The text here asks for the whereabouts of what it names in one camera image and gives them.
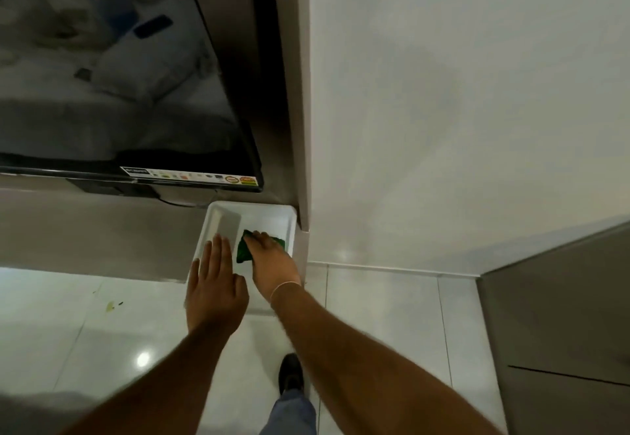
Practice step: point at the person's right hand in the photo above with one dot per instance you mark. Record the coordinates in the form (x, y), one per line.
(273, 267)

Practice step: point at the person's left hand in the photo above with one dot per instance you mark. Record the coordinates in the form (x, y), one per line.
(214, 297)

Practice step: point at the person's left thumb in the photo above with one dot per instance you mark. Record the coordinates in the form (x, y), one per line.
(241, 286)

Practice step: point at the person's right fingers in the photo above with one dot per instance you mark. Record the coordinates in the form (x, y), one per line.
(261, 239)

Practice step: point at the green cleaning cloth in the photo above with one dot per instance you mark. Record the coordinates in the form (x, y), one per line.
(242, 251)

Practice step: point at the white plastic tray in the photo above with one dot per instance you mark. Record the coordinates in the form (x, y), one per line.
(224, 220)

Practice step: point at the person's right forearm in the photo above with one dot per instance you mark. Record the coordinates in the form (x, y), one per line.
(354, 365)

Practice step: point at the person's left forearm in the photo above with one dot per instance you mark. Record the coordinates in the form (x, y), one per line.
(162, 385)

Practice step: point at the thin white wrist band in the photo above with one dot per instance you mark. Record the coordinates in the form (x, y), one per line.
(284, 285)

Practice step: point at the long sticker label strip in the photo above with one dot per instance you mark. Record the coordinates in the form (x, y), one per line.
(189, 176)

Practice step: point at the black shoe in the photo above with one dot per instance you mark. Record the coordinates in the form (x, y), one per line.
(290, 373)

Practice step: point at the person's blue jeans leg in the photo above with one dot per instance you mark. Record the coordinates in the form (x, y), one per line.
(289, 415)

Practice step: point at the grey television console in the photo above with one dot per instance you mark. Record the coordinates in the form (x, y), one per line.
(98, 232)

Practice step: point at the black flat screen television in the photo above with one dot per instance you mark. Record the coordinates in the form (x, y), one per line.
(123, 70)

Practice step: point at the grey cabinet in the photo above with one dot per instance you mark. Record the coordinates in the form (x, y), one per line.
(561, 331)

